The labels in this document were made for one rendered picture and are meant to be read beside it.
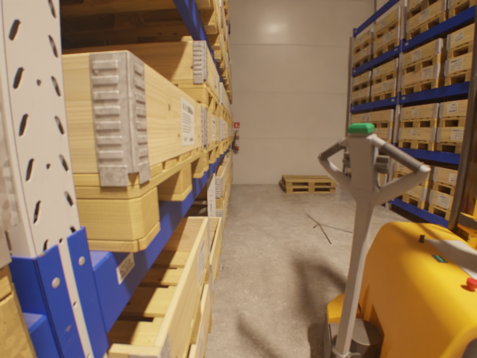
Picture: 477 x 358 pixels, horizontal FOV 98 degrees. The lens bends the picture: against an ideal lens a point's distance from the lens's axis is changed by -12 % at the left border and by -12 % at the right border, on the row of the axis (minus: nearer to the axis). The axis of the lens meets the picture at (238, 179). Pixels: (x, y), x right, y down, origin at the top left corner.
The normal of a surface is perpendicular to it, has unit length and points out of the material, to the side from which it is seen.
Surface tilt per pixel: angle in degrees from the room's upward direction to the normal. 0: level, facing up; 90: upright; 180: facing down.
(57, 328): 90
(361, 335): 0
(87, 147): 90
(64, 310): 90
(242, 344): 0
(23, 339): 90
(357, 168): 106
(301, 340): 0
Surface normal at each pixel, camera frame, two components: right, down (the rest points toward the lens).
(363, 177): -0.84, 0.36
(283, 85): 0.00, 0.19
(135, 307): 0.00, -0.98
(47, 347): 1.00, 0.00
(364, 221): -0.88, 0.09
